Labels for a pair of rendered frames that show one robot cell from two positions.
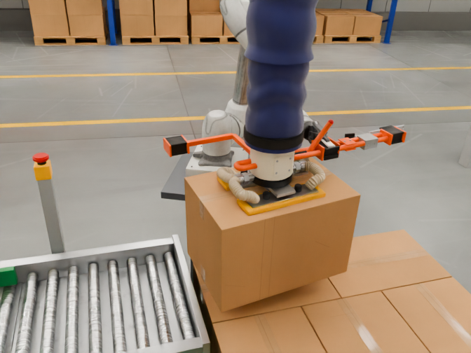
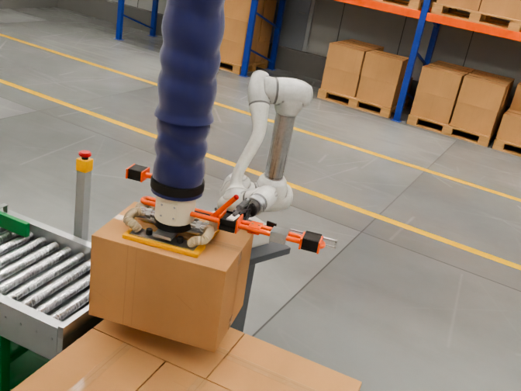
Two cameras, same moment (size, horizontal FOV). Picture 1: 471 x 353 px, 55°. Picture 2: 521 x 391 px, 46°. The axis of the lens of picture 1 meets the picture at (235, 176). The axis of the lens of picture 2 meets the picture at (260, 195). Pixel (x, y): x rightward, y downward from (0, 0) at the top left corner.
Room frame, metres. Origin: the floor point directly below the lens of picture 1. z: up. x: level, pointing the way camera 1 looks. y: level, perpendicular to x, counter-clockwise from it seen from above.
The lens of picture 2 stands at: (-0.11, -1.88, 2.35)
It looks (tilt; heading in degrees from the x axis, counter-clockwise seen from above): 23 degrees down; 38
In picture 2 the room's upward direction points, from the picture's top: 10 degrees clockwise
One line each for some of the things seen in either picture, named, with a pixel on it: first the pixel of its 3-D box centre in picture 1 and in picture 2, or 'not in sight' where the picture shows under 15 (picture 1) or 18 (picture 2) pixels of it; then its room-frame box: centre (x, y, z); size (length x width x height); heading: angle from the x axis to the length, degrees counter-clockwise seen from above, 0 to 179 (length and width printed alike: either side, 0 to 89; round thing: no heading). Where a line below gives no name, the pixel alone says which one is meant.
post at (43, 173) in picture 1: (58, 250); (81, 237); (1.81, 0.88, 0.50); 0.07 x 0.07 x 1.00; 18
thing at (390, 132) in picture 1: (392, 135); (311, 242); (1.83, -0.68, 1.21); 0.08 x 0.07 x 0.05; 116
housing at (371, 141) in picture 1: (366, 141); (279, 235); (1.77, -0.55, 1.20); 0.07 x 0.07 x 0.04; 26
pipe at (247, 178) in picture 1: (270, 174); (174, 221); (1.57, -0.14, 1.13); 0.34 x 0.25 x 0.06; 116
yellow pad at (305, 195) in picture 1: (282, 194); (163, 238); (1.48, -0.18, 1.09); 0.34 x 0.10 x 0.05; 116
